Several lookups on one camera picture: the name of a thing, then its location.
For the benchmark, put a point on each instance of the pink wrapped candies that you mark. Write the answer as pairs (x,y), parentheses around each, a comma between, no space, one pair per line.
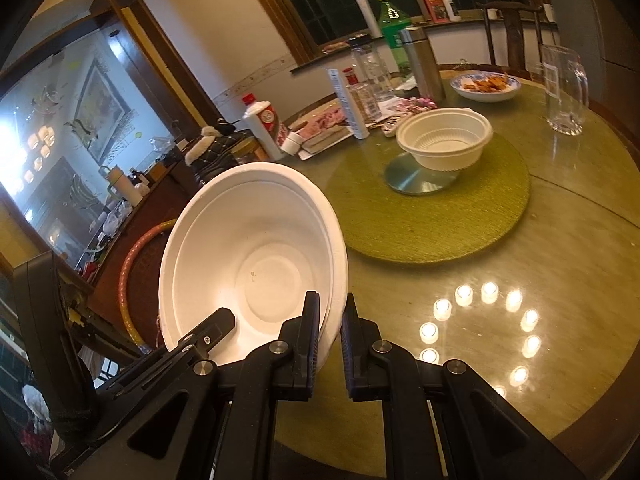
(410,106)

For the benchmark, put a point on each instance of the small clear glass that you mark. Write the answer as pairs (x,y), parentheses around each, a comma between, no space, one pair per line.
(537,74)

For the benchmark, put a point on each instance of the clear plastic bottle black cap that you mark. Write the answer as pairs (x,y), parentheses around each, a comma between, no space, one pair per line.
(375,70)

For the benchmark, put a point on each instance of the steel thermos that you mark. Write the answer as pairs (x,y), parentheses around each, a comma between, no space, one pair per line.
(425,65)

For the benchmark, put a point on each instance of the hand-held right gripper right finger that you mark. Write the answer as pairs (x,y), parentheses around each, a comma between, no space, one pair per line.
(348,355)

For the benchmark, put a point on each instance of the round metal turntable base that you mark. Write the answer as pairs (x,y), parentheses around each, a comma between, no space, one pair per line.
(410,182)

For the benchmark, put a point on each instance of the clear glass pitcher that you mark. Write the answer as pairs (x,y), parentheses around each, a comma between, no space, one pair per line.
(562,95)

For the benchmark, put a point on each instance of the white paper sheet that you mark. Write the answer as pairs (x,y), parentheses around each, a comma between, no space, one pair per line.
(407,85)

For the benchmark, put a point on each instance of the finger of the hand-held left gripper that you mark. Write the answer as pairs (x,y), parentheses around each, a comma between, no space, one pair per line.
(212,330)

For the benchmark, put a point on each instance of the white liquor bottle red cap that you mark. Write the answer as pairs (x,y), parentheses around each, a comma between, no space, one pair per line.
(265,130)

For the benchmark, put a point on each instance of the dark window wooden frame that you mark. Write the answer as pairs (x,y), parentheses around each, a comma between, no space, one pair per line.
(325,0)

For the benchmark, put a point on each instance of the black quilted handbag white fur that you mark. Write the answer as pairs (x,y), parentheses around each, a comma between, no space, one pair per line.
(220,150)

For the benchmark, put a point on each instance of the pink wrapped package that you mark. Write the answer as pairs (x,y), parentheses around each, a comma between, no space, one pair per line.
(325,120)

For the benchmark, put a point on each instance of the blue rimmed plate with food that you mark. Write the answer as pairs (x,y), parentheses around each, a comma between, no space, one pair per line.
(482,91)

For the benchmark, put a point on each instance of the pink and gold hoop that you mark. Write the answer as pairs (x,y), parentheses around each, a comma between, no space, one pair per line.
(125,285)

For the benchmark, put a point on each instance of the white paper roll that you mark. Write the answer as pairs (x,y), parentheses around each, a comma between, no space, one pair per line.
(367,17)

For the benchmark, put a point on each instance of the green plastic bottle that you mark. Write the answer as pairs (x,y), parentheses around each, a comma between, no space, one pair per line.
(395,25)

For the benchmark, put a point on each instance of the green round woven mat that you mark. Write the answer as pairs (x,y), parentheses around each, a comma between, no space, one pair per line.
(450,225)

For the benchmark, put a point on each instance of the dark wooden chair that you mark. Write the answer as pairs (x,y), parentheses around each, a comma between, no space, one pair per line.
(510,35)

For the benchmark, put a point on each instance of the tall blue white box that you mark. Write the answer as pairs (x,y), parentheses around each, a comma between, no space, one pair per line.
(347,105)

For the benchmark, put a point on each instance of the red book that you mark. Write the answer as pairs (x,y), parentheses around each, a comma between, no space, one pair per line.
(436,8)

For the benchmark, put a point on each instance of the wooden glass display cabinet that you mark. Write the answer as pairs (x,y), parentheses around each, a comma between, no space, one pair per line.
(165,65)

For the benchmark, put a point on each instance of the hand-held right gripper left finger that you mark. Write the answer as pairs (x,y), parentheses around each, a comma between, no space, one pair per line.
(315,340)

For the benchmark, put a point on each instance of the white ribbed plastic bowl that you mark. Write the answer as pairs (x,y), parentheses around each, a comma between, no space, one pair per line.
(440,155)

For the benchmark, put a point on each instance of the small white cup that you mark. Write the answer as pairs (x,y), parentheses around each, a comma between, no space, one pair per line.
(292,142)

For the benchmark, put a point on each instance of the cream vacuum flask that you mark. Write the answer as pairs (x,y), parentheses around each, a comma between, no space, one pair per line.
(124,187)

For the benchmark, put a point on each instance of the amber glass jar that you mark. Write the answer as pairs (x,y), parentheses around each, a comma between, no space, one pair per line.
(250,152)

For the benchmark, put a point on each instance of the dark metal bracket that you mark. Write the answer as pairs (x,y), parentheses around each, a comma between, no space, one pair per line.
(100,325)

